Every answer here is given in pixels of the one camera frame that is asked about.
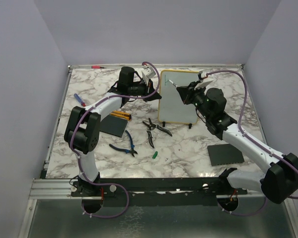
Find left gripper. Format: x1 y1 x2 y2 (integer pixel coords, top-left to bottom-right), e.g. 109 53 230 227
128 77 161 102

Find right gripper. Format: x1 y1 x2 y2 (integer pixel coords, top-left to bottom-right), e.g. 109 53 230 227
178 80 212 120

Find yellow framed whiteboard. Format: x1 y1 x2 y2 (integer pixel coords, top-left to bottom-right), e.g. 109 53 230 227
158 69 198 128

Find green marker cap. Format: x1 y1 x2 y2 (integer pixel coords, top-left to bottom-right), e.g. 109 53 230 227
152 151 158 159

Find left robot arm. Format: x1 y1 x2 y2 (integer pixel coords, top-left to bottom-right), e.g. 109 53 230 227
64 62 162 196

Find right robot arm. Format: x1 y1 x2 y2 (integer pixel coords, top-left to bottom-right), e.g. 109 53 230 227
176 82 298 204

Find yellow utility knife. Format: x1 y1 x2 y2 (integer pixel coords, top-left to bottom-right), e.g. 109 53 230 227
110 111 132 121

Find left black pad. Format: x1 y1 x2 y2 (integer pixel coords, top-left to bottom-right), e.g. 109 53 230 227
100 115 128 138

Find black pad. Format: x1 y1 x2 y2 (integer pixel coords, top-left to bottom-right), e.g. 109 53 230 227
100 115 128 138
207 144 244 167

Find blue red screwdriver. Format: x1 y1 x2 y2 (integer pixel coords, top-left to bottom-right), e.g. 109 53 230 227
74 93 86 107

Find right black pad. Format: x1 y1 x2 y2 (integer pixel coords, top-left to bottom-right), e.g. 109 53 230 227
207 144 244 167

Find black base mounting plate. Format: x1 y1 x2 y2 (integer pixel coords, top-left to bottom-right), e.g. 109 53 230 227
71 177 235 207

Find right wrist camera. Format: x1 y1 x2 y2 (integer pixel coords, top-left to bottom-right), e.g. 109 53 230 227
194 70 213 90

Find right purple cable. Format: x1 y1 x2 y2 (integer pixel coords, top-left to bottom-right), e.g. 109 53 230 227
201 70 298 216

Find purple cable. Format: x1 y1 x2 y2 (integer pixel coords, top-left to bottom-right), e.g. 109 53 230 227
201 70 298 216
69 60 162 219

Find black grey wire stripper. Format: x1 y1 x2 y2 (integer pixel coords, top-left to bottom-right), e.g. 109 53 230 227
142 118 173 149

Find red marker on rail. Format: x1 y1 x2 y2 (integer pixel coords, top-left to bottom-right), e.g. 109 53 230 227
91 65 106 69

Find blue handled cutting pliers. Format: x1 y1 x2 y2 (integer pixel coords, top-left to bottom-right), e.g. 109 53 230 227
109 130 138 157

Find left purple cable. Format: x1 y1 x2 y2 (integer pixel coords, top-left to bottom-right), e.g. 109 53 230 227
69 60 162 219

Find aluminium frame rail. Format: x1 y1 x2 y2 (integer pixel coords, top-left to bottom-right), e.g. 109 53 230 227
28 178 75 199

